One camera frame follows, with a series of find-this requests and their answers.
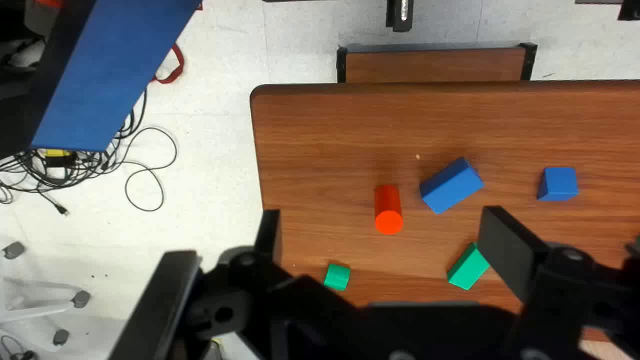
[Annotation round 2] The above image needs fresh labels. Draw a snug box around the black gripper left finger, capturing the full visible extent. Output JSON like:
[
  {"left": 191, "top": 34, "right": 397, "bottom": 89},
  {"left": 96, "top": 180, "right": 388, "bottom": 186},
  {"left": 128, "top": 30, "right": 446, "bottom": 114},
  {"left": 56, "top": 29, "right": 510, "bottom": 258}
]
[{"left": 109, "top": 209, "right": 349, "bottom": 360}]

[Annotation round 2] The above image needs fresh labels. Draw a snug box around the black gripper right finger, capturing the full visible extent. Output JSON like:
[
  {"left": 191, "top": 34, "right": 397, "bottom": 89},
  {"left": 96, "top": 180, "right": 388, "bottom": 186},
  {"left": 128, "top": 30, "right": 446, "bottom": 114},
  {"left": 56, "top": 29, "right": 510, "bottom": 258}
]
[{"left": 477, "top": 207, "right": 640, "bottom": 360}]

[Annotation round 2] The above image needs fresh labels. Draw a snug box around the small blue cube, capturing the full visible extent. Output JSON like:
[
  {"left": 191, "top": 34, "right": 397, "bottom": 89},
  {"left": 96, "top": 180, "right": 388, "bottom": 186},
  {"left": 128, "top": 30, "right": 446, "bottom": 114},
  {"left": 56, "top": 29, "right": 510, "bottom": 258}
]
[{"left": 536, "top": 166, "right": 582, "bottom": 204}]

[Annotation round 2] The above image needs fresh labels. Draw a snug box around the blue rectangular block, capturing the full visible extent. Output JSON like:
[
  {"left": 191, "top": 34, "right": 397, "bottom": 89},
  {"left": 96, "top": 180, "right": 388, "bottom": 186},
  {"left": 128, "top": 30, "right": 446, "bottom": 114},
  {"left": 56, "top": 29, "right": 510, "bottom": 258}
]
[{"left": 419, "top": 157, "right": 486, "bottom": 216}]

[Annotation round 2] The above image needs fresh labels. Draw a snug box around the orange cylinder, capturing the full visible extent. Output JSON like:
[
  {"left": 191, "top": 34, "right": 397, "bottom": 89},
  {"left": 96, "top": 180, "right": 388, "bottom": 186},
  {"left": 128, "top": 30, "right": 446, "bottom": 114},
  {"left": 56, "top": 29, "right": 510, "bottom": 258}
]
[{"left": 373, "top": 182, "right": 406, "bottom": 238}]

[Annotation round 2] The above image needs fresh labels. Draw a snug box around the green rectangular block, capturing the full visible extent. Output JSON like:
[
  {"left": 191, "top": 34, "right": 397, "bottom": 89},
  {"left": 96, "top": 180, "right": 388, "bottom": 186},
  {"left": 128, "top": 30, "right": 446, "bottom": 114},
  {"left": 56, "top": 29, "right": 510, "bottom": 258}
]
[{"left": 445, "top": 242, "right": 493, "bottom": 295}]

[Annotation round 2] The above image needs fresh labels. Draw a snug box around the small green cube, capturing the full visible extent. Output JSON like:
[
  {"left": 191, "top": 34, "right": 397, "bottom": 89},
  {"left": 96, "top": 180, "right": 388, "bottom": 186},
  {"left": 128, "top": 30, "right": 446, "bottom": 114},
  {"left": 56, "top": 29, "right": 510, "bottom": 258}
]
[{"left": 323, "top": 262, "right": 355, "bottom": 295}]

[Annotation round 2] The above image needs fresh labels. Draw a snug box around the yellow connector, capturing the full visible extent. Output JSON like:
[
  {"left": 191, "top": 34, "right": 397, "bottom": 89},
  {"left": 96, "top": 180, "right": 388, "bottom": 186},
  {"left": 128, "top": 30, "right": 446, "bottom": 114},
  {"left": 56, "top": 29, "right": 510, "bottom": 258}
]
[{"left": 43, "top": 146, "right": 76, "bottom": 162}]

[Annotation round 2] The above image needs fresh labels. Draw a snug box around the large blue panel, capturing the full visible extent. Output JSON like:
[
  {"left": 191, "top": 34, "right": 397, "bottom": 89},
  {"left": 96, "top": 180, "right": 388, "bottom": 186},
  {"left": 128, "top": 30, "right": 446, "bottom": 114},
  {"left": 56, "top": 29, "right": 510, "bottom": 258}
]
[{"left": 28, "top": 0, "right": 204, "bottom": 155}]

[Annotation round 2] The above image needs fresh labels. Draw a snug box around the white office chair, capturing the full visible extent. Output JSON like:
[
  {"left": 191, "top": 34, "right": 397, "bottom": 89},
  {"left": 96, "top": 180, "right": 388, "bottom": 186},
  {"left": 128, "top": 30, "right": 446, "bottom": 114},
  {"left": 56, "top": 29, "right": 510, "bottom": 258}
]
[{"left": 0, "top": 238, "right": 94, "bottom": 360}]

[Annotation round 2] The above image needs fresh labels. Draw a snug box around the thin looped floor cable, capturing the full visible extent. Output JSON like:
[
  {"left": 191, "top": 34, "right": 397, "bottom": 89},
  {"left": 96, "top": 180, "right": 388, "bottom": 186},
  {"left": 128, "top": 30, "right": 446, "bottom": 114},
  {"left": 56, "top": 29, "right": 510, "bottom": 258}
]
[{"left": 123, "top": 124, "right": 183, "bottom": 216}]

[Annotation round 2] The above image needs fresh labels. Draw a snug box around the red cable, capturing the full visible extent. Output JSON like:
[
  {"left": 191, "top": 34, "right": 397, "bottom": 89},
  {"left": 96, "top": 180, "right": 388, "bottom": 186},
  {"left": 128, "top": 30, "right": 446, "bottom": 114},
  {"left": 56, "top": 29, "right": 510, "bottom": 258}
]
[{"left": 150, "top": 42, "right": 189, "bottom": 86}]

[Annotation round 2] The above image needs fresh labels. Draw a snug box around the tangled black cable bundle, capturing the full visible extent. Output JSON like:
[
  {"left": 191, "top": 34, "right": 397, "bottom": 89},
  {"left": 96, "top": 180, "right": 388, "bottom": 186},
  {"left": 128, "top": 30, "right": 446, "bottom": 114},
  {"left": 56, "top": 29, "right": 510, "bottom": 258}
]
[{"left": 0, "top": 86, "right": 150, "bottom": 216}]

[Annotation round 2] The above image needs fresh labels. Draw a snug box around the black metal post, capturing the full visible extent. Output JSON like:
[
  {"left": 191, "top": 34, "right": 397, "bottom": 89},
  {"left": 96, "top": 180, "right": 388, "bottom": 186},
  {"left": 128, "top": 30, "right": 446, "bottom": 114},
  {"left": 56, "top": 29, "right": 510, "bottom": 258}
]
[
  {"left": 617, "top": 0, "right": 640, "bottom": 23},
  {"left": 384, "top": 0, "right": 419, "bottom": 34}
]

